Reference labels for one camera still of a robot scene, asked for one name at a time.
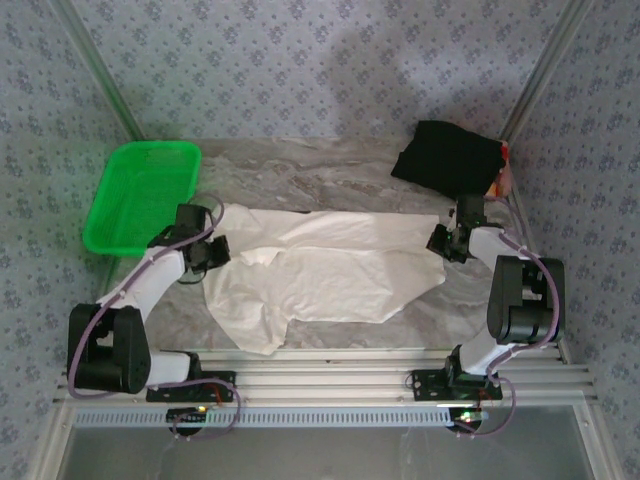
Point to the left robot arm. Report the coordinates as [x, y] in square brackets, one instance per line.
[110, 350]

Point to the green plastic basket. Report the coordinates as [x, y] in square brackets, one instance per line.
[140, 190]

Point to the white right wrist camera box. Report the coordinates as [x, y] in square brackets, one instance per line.
[452, 217]

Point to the white t-shirt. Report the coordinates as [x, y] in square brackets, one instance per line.
[325, 270]

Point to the right controller board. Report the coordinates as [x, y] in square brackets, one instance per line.
[467, 417]

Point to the controller board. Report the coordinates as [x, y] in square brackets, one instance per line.
[467, 417]
[187, 415]

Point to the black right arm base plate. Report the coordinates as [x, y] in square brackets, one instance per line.
[430, 385]

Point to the grey lower metal panel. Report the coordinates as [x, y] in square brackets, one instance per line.
[320, 455]

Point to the aluminium rail frame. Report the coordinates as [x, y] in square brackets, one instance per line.
[320, 380]

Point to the red yellow patterned t-shirt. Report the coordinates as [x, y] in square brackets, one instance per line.
[506, 175]

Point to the aluminium frame post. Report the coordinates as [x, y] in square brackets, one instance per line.
[85, 35]
[552, 50]

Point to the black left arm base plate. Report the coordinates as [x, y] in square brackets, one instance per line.
[220, 387]

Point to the left controller board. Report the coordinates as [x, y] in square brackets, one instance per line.
[187, 415]

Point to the black folded t-shirt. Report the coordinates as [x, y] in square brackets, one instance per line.
[445, 160]

